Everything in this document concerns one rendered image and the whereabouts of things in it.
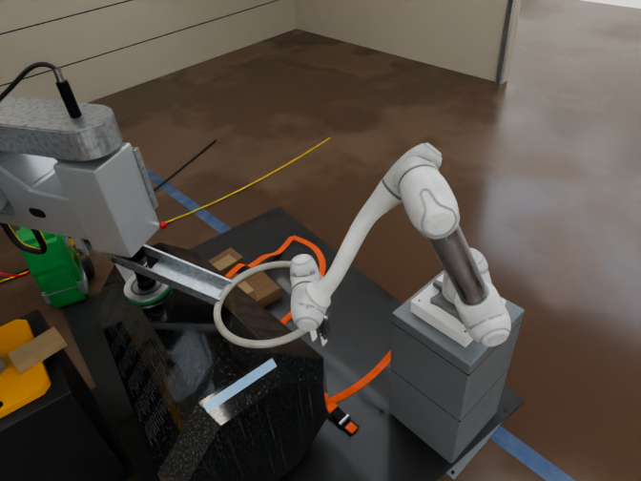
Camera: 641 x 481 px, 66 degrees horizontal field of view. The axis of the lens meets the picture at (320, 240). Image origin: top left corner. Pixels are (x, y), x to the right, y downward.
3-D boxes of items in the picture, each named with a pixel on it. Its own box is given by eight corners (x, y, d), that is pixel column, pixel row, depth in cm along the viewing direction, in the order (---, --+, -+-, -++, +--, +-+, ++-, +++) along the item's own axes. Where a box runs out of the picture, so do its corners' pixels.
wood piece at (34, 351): (21, 374, 204) (15, 367, 201) (12, 361, 210) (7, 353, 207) (67, 345, 215) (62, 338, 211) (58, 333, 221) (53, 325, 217)
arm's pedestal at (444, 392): (433, 358, 288) (444, 256, 237) (510, 412, 258) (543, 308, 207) (375, 413, 264) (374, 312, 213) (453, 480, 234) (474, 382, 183)
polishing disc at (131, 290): (147, 308, 219) (146, 306, 219) (114, 292, 229) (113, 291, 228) (179, 278, 233) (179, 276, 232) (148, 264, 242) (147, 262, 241)
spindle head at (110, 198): (65, 249, 214) (17, 160, 186) (98, 219, 230) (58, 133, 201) (134, 263, 203) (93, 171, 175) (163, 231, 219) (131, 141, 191)
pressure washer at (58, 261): (46, 282, 366) (-13, 183, 310) (94, 267, 374) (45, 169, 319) (44, 314, 340) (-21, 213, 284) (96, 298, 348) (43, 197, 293)
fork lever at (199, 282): (73, 253, 216) (72, 245, 213) (102, 226, 230) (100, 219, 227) (215, 313, 208) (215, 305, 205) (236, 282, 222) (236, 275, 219)
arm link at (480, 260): (473, 275, 209) (482, 237, 194) (489, 308, 195) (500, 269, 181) (436, 281, 208) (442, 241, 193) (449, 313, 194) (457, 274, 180)
